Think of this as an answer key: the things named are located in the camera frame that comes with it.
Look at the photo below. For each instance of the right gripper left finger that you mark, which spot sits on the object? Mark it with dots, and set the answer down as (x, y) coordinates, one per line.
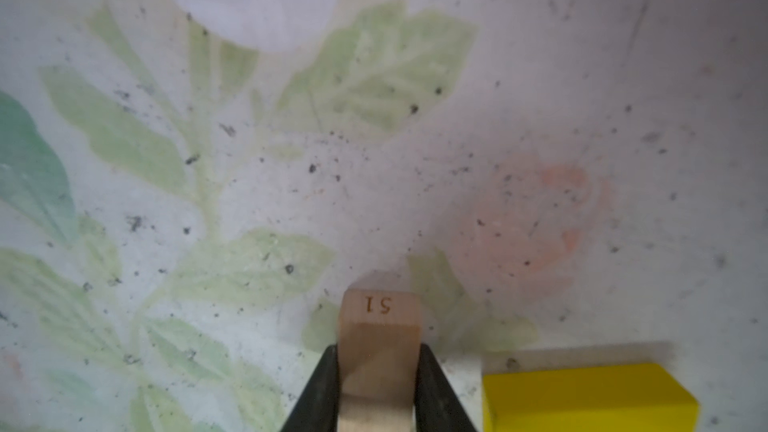
(316, 409)

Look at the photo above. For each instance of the natural wood block numbered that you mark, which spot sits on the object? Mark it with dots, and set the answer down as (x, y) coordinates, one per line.
(379, 339)

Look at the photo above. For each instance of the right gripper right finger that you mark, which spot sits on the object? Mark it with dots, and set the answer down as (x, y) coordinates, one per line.
(437, 407)

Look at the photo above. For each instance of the yellow wood block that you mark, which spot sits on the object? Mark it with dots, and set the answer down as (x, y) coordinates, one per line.
(634, 397)

